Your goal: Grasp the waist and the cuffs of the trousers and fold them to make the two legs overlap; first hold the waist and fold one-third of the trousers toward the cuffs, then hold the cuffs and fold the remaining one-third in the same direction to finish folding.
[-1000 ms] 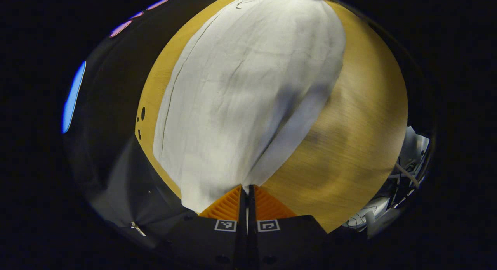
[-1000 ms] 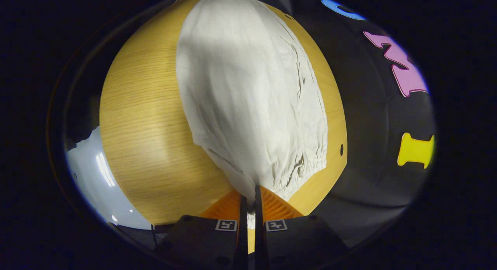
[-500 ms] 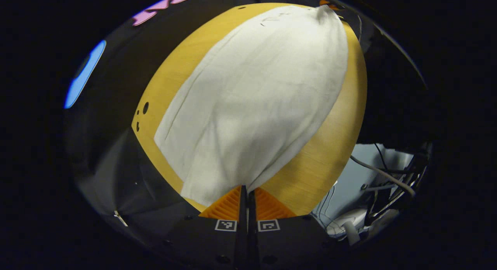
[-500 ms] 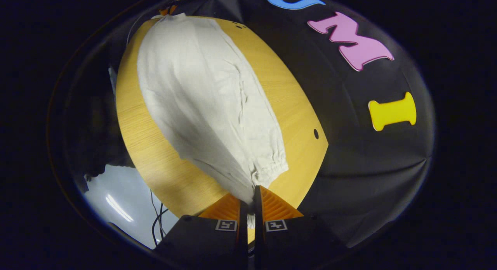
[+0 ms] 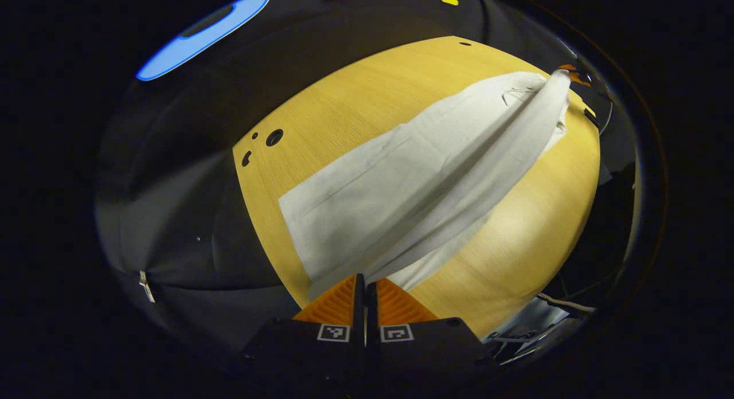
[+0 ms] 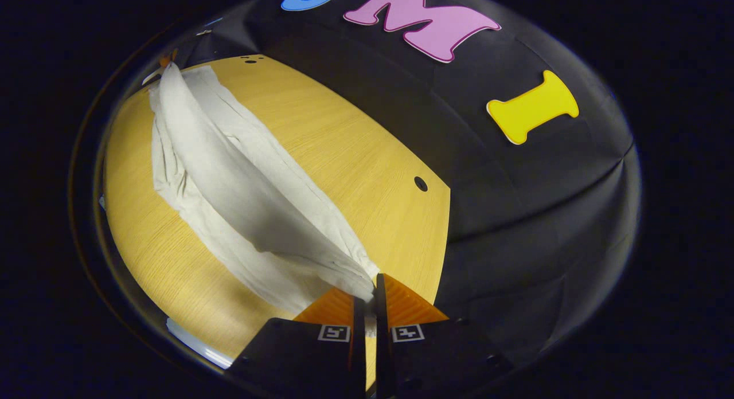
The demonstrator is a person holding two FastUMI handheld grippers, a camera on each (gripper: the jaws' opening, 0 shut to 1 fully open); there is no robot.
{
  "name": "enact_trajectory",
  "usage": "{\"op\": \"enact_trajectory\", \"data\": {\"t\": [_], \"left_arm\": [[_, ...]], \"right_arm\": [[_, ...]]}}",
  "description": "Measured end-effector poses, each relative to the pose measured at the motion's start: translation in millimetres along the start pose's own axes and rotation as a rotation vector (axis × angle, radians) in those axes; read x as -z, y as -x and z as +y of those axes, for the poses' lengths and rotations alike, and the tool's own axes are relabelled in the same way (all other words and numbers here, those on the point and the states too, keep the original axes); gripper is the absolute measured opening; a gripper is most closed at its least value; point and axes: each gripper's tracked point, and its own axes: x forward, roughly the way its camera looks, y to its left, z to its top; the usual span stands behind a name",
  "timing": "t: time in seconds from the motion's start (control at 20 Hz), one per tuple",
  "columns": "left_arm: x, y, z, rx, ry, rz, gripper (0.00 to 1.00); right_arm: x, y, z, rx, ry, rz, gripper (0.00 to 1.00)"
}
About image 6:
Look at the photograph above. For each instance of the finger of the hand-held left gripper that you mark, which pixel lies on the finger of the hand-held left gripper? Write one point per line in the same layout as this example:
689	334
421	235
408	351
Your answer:
166	60

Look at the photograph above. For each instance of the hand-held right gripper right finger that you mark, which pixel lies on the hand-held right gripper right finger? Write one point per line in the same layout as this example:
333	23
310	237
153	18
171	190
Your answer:
424	364

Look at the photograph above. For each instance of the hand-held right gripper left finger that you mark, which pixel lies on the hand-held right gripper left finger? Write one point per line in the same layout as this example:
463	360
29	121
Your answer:
321	364

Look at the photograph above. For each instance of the white jeans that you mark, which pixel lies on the white jeans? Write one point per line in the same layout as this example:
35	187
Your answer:
229	175

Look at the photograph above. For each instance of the black backdrop cloth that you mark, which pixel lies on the black backdrop cloth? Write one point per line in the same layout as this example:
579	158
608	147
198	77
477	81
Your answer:
516	215

